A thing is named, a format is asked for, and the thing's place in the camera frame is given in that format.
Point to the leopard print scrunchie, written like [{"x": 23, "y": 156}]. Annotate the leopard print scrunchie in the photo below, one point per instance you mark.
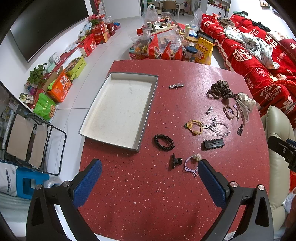
[{"x": 223, "y": 87}]

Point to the white jewelry tray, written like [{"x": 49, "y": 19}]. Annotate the white jewelry tray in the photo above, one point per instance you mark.
[{"x": 119, "y": 112}]

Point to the black claw hair clip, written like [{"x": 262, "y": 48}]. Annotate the black claw hair clip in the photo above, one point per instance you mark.
[{"x": 175, "y": 161}]

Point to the black folding cart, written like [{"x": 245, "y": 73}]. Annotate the black folding cart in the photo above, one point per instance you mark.
[{"x": 26, "y": 142}]

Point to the orange gift box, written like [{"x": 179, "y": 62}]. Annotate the orange gift box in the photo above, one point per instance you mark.
[{"x": 60, "y": 87}]

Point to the green snack bag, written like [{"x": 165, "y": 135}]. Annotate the green snack bag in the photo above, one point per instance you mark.
[{"x": 45, "y": 107}]

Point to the silver rhinestone barrette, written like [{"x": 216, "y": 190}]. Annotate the silver rhinestone barrette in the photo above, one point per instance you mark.
[{"x": 177, "y": 85}]

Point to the small silver charm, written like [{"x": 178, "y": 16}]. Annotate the small silver charm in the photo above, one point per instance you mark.
[{"x": 209, "y": 110}]

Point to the black rectangular hair clip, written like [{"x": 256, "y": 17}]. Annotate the black rectangular hair clip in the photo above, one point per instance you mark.
[{"x": 213, "y": 144}]

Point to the yellow snack bag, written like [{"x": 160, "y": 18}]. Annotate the yellow snack bag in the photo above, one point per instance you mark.
[{"x": 204, "y": 51}]

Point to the beige leather chair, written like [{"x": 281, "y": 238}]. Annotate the beige leather chair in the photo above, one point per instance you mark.
[{"x": 276, "y": 123}]

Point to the green yellow gift box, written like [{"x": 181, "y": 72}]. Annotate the green yellow gift box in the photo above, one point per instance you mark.
[{"x": 75, "y": 67}]

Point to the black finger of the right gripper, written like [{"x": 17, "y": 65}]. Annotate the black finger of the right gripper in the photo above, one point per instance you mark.
[{"x": 285, "y": 149}]

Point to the red gift box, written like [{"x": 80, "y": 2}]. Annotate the red gift box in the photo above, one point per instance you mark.
[{"x": 87, "y": 46}]

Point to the blue plastic stool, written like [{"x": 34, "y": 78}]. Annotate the blue plastic stool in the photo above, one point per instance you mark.
[{"x": 26, "y": 179}]

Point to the grey white clothes pile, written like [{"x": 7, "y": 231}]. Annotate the grey white clothes pile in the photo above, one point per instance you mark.
[{"x": 255, "y": 46}]

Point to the potted green plant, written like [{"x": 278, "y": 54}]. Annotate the potted green plant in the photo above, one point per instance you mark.
[{"x": 37, "y": 74}]

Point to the black wall television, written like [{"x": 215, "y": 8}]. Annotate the black wall television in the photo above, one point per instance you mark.
[{"x": 41, "y": 21}]

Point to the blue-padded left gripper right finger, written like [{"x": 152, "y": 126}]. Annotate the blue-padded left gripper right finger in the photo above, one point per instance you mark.
[{"x": 256, "y": 222}]

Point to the white polka dot bow clip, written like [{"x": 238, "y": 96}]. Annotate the white polka dot bow clip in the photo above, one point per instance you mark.
[{"x": 245, "y": 106}]

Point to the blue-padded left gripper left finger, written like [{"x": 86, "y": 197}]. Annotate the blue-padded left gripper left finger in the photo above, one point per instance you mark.
[{"x": 43, "y": 222}]

